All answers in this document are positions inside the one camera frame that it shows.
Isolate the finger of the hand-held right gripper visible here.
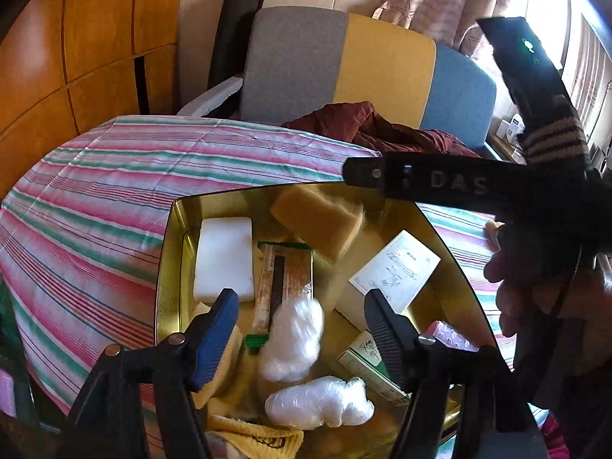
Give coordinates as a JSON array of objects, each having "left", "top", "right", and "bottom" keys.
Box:
[{"left": 343, "top": 154, "right": 426, "bottom": 200}]

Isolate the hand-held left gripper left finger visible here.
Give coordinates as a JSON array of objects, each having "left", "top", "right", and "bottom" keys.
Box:
[{"left": 67, "top": 288, "right": 240, "bottom": 459}]

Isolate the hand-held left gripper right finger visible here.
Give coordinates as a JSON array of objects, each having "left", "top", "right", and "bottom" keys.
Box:
[{"left": 363, "top": 289, "right": 531, "bottom": 459}]

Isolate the green and white box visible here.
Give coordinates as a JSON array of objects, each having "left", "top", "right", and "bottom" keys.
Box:
[{"left": 337, "top": 330, "right": 412, "bottom": 402}]

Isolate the pink bubble packet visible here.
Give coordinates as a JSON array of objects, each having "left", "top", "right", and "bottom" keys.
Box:
[{"left": 425, "top": 320, "right": 480, "bottom": 353}]

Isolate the gold tin box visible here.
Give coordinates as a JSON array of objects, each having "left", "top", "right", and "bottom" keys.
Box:
[{"left": 155, "top": 184, "right": 514, "bottom": 459}]

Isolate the white plastic wad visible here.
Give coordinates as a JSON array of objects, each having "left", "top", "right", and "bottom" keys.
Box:
[
  {"left": 258, "top": 296, "right": 326, "bottom": 383},
  {"left": 265, "top": 377, "right": 375, "bottom": 428}
]

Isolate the yellow sponge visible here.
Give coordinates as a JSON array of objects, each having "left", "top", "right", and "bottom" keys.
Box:
[{"left": 269, "top": 186, "right": 366, "bottom": 263}]

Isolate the white paper card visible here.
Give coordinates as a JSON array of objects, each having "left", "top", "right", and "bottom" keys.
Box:
[{"left": 335, "top": 229, "right": 441, "bottom": 332}]

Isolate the brown comb packet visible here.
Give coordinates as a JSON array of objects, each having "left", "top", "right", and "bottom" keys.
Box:
[{"left": 253, "top": 241, "right": 314, "bottom": 340}]

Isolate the yellow cloth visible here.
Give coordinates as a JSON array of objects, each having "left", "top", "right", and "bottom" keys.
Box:
[{"left": 205, "top": 413, "right": 305, "bottom": 459}]

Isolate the person's right hand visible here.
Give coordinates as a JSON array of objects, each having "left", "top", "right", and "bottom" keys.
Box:
[{"left": 483, "top": 221, "right": 612, "bottom": 379}]

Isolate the maroon cloth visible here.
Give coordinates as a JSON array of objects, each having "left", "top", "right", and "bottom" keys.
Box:
[{"left": 282, "top": 101, "right": 483, "bottom": 158}]

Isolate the white rectangular bar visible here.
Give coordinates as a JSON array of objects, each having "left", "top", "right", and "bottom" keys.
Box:
[{"left": 192, "top": 216, "right": 255, "bottom": 303}]

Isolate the grey yellow blue chair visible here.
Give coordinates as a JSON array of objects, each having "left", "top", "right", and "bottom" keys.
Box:
[{"left": 177, "top": 7, "right": 498, "bottom": 158}]

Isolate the striped tablecloth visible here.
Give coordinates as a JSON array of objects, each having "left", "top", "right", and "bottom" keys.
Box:
[{"left": 0, "top": 115, "right": 514, "bottom": 422}]

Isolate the black rolled mat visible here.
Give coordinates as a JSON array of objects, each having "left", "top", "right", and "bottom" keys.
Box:
[{"left": 208, "top": 0, "right": 264, "bottom": 106}]

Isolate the wooden cabinet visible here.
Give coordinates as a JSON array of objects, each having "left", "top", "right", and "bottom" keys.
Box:
[{"left": 0, "top": 0, "right": 185, "bottom": 202}]

